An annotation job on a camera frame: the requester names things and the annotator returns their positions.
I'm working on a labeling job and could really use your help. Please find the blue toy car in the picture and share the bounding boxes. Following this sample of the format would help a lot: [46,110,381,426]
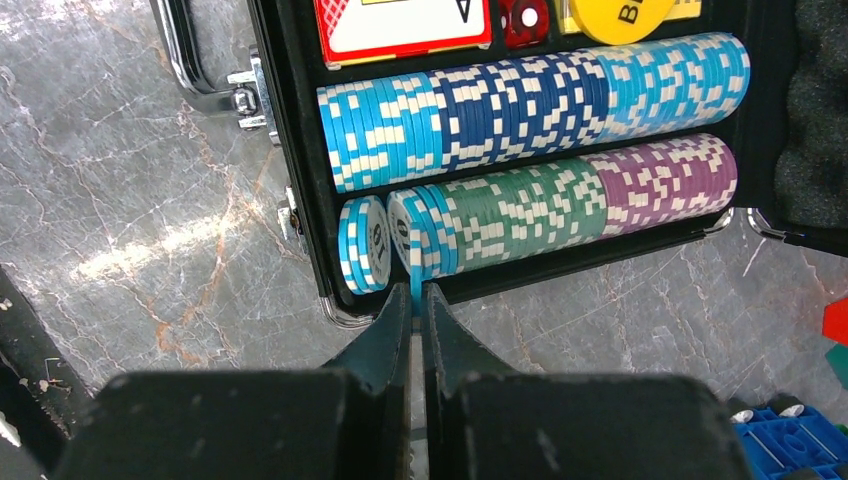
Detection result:
[726,393,847,479]

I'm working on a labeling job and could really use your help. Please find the blue chip row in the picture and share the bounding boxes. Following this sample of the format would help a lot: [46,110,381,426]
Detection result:
[316,32,752,193]

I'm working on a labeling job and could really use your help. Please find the red dice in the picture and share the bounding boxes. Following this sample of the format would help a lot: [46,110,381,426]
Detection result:
[498,0,550,49]

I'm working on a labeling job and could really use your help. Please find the black poker case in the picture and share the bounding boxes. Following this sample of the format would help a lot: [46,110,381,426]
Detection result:
[149,0,848,330]

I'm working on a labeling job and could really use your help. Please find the yellow round button chip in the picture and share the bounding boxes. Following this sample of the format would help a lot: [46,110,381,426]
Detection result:
[568,0,675,45]

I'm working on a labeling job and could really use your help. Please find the red playing card deck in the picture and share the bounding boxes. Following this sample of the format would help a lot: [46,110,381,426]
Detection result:
[313,0,493,70]

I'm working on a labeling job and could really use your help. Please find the blue playing card deck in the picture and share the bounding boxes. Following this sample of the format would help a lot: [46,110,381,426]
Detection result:
[554,0,702,35]

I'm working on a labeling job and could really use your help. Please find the green purple chip row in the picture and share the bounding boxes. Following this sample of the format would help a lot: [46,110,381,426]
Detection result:
[386,132,739,280]

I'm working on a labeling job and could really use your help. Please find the teal small block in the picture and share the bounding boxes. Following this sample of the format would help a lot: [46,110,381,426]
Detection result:
[825,344,848,390]

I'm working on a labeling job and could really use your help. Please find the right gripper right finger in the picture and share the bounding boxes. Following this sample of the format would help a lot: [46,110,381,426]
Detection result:
[421,284,751,479]

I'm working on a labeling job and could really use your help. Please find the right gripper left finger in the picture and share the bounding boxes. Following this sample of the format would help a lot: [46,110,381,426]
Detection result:
[55,284,412,479]

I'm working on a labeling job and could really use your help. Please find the red small block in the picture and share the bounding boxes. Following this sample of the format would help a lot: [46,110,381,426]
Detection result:
[822,298,848,346]

